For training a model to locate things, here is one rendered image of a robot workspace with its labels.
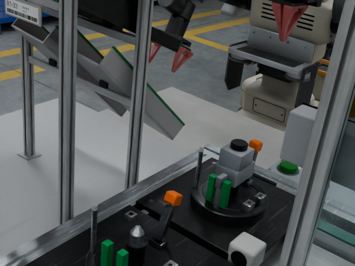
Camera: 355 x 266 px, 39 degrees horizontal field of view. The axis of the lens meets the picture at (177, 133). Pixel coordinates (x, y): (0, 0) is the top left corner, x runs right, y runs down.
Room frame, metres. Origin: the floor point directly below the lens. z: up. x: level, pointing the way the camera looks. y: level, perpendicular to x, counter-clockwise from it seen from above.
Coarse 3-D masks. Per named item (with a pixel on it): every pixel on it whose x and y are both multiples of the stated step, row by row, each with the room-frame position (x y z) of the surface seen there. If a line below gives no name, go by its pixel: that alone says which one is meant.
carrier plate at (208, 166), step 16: (208, 160) 0.93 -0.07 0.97; (192, 176) 0.86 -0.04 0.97; (160, 192) 0.79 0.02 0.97; (272, 192) 0.83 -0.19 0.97; (144, 208) 0.74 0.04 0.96; (160, 208) 0.74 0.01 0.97; (176, 208) 0.74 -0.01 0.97; (192, 208) 0.75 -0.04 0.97; (272, 208) 0.78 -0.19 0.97; (288, 208) 0.78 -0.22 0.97; (176, 224) 0.70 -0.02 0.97; (192, 224) 0.70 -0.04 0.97; (208, 224) 0.71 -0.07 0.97; (256, 224) 0.72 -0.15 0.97; (272, 224) 0.73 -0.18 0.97; (192, 240) 0.68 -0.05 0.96; (208, 240) 0.66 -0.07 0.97; (224, 240) 0.67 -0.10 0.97; (272, 240) 0.68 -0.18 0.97; (224, 256) 0.64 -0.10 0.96
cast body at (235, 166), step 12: (228, 144) 0.79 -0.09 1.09; (240, 144) 0.77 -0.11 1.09; (228, 156) 0.76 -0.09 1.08; (240, 156) 0.75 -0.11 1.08; (252, 156) 0.78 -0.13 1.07; (216, 168) 0.76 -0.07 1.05; (228, 168) 0.76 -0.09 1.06; (240, 168) 0.75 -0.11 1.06; (252, 168) 0.79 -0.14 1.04; (216, 180) 0.74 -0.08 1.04; (240, 180) 0.76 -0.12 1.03
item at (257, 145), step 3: (249, 141) 0.83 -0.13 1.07; (252, 141) 0.83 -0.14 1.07; (255, 141) 0.83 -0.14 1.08; (258, 141) 0.83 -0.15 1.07; (249, 144) 0.83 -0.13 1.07; (252, 144) 0.83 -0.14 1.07; (255, 144) 0.82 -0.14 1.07; (258, 144) 0.82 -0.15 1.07; (261, 144) 0.83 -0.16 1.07; (252, 147) 0.83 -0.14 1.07; (255, 147) 0.82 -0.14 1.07; (258, 147) 0.82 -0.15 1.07; (261, 147) 0.83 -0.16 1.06; (255, 150) 0.82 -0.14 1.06; (258, 150) 0.83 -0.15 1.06; (255, 153) 0.82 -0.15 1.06; (255, 156) 0.83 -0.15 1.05; (255, 159) 0.83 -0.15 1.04; (249, 177) 0.82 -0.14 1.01
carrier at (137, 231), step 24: (96, 216) 0.58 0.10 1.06; (120, 216) 0.70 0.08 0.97; (144, 216) 0.71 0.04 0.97; (72, 240) 0.62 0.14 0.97; (96, 240) 0.63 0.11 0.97; (120, 240) 0.61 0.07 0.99; (144, 240) 0.58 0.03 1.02; (168, 240) 0.65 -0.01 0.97; (48, 264) 0.56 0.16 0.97; (72, 264) 0.57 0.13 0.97; (96, 264) 0.56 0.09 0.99; (120, 264) 0.52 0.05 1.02; (144, 264) 0.57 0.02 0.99; (168, 264) 0.55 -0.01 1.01; (192, 264) 0.60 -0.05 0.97; (216, 264) 0.61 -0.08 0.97
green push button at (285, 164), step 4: (280, 164) 0.95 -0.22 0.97; (284, 164) 0.95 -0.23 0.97; (288, 164) 0.95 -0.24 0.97; (292, 164) 0.95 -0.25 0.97; (280, 168) 0.94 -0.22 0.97; (284, 168) 0.93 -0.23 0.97; (288, 168) 0.93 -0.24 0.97; (292, 168) 0.93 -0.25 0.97; (296, 168) 0.94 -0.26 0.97; (284, 172) 0.93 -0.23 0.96; (288, 172) 0.93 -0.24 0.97; (292, 172) 0.93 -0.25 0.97; (296, 172) 0.94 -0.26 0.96
